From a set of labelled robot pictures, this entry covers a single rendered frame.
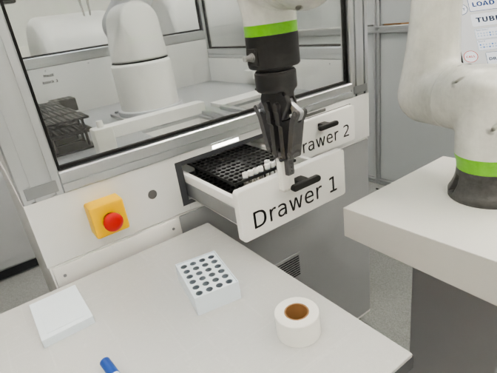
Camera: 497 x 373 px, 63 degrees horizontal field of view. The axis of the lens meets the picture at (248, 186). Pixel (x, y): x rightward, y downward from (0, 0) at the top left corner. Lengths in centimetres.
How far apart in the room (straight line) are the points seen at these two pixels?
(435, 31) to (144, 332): 79
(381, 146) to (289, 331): 234
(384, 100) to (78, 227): 222
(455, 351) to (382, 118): 198
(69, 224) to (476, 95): 82
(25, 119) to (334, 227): 97
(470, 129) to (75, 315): 79
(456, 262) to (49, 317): 72
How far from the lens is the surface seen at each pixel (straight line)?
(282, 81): 72
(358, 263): 158
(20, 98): 86
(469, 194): 88
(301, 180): 81
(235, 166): 97
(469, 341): 102
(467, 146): 86
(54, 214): 91
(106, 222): 87
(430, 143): 267
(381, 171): 295
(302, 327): 64
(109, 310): 83
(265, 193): 79
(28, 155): 87
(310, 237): 133
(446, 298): 99
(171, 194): 98
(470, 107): 84
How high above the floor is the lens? 123
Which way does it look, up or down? 23 degrees down
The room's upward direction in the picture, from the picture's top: 8 degrees counter-clockwise
